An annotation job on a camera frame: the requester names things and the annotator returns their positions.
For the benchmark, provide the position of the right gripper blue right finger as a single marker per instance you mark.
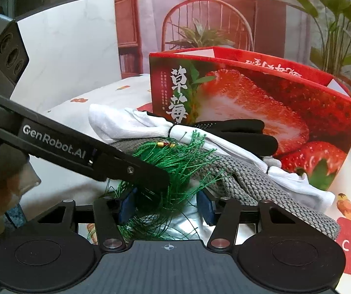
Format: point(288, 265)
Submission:
point(223, 214)

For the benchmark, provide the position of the red strawberry cardboard box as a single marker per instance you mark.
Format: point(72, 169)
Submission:
point(305, 109)

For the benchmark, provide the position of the printed living room backdrop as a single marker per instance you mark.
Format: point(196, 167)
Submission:
point(312, 32)

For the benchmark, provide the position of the green string tassel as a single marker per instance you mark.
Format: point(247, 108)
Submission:
point(166, 207)

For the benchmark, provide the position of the grey knitted cloth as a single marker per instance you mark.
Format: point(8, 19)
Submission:
point(249, 185)

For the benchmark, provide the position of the white cloth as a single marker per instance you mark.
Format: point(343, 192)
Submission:
point(117, 126)

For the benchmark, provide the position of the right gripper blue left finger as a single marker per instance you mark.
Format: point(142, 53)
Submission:
point(109, 214)

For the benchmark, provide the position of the black dotted glove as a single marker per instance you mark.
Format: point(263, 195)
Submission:
point(229, 136)

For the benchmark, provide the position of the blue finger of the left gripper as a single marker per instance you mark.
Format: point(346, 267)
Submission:
point(115, 164)

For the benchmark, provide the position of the person's left hand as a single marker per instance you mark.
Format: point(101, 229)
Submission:
point(17, 177)

